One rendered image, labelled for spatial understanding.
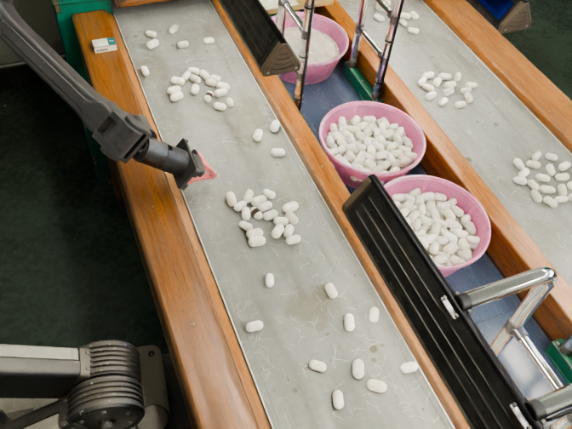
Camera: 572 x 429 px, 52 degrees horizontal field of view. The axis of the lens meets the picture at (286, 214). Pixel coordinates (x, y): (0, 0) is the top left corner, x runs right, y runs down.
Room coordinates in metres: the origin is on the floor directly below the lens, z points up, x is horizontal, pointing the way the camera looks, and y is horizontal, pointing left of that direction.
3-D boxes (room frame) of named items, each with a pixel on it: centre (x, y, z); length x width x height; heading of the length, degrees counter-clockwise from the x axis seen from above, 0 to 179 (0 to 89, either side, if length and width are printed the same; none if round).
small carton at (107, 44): (1.33, 0.55, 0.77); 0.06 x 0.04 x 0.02; 117
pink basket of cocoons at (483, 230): (0.85, -0.32, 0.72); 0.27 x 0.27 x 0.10
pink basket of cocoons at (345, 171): (1.10, -0.19, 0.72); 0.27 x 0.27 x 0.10
